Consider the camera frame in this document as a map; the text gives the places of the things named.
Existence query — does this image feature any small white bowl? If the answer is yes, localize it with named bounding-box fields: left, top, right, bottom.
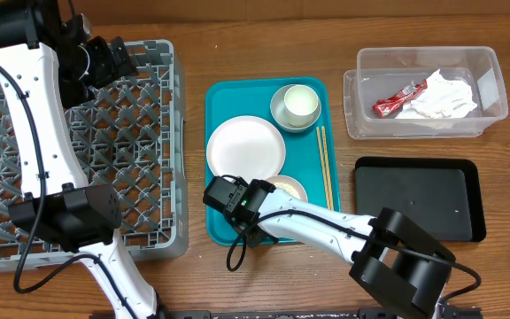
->
left=267, top=175, right=308, bottom=201

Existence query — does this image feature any red snack wrapper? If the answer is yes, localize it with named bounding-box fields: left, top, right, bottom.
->
left=372, top=80, right=428, bottom=118

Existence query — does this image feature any white napkin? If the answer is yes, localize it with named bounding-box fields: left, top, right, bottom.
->
left=396, top=69, right=477, bottom=120

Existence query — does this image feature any white rice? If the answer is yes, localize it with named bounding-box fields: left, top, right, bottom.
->
left=274, top=182, right=301, bottom=199

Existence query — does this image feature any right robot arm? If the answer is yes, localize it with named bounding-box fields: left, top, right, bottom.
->
left=203, top=176, right=455, bottom=318

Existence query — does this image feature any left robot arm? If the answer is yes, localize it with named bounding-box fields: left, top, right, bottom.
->
left=0, top=1, right=166, bottom=318

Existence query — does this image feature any large white plate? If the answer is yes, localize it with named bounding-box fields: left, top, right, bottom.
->
left=206, top=115, right=286, bottom=182

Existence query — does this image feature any teal serving tray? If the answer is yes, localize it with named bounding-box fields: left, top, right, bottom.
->
left=204, top=76, right=344, bottom=247

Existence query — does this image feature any grey plastic dish rack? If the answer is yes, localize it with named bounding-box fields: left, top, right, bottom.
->
left=0, top=40, right=189, bottom=272

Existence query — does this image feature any grey saucer bowl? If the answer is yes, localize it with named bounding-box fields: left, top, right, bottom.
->
left=270, top=84, right=321, bottom=133

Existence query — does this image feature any white cup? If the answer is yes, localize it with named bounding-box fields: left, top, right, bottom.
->
left=283, top=84, right=320, bottom=128

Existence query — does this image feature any clear plastic bin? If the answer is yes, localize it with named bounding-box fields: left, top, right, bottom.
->
left=344, top=46, right=508, bottom=139

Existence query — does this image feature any black tray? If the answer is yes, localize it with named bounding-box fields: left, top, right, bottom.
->
left=354, top=157, right=487, bottom=242

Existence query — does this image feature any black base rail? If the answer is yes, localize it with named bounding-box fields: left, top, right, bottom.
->
left=89, top=306, right=483, bottom=319

